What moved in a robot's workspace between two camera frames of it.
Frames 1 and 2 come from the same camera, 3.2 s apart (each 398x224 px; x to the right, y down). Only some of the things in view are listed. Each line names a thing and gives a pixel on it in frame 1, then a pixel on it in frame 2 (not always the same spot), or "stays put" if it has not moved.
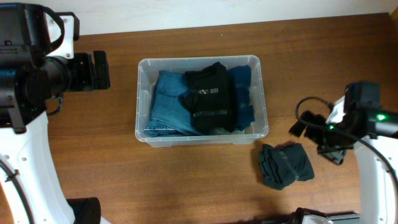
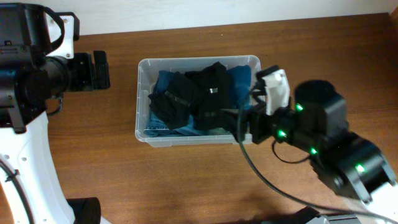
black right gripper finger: x=335 y=152 → x=239 y=121
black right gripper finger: x=299 y=127 → x=260 y=93
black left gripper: x=83 y=71 stays put
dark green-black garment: x=283 y=165 → x=175 y=105
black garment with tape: x=208 y=94 stays put
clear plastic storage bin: x=148 y=68 stays put
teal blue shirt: x=239 y=77 stays put
